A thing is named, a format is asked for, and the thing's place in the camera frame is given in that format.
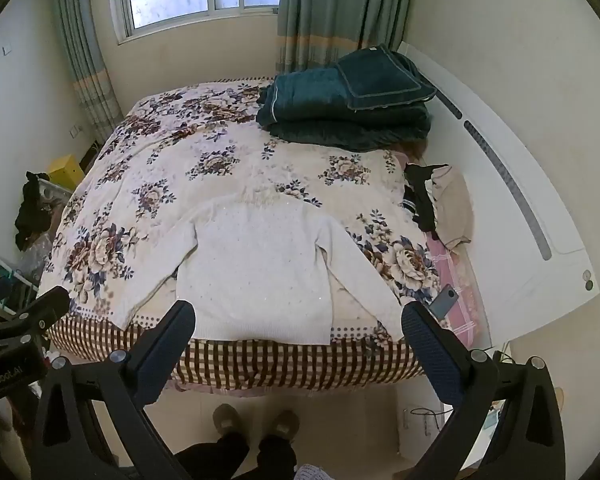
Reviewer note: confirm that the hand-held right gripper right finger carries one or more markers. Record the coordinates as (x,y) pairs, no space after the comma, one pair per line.
(430,355)

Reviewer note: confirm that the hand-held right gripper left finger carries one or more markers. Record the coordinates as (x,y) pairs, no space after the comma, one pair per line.
(162,360)

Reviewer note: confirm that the white towel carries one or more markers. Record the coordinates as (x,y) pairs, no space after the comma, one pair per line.
(260,270)

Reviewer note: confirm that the beige and black clothes pile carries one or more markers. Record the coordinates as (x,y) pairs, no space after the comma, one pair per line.
(455,210)

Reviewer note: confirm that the green rack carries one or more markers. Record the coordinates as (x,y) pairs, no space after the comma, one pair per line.
(0,265)

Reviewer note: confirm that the clear plastic bag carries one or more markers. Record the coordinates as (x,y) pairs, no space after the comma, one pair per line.
(35,257)

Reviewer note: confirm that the grey smartphone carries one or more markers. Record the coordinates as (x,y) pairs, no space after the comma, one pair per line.
(443,301)

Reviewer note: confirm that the pink striped sheet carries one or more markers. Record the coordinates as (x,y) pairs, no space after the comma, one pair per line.
(467,310)

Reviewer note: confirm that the grey slipper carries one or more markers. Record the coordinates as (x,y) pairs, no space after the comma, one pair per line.
(227,420)
(285,425)

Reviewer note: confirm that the white bed headboard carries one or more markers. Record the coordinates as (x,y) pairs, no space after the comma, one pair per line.
(485,240)

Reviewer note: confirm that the yellow box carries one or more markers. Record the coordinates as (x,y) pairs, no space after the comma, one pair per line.
(67,172)

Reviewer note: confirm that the person's right leg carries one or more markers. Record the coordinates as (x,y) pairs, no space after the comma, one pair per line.
(277,460)

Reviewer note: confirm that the black garment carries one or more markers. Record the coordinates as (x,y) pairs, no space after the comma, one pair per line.
(422,200)

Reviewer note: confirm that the brown cloth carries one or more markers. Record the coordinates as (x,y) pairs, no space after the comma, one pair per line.
(410,152)

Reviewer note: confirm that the floral bed blanket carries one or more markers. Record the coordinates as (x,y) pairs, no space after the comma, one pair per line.
(205,125)

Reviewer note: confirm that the teal curtain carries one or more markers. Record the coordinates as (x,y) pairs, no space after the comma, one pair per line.
(80,60)
(330,10)

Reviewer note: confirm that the teal folded quilt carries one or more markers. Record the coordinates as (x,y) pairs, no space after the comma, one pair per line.
(330,130)

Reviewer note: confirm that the teal pillow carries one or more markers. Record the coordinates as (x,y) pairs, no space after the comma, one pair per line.
(380,80)

